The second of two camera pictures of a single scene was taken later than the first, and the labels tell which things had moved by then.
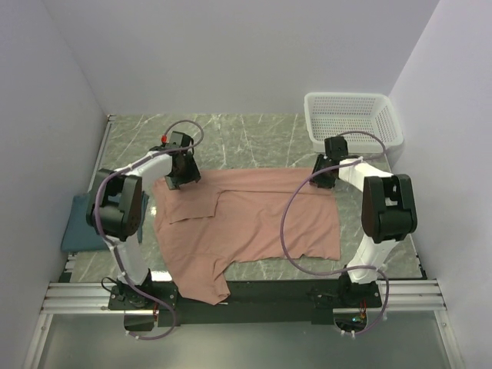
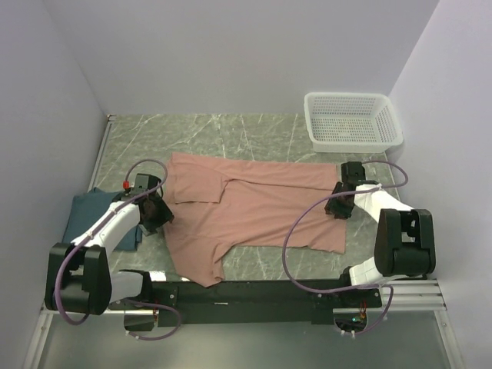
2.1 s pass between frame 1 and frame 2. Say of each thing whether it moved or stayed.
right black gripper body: moved
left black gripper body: moved
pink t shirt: moved
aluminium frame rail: stayed
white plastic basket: stayed
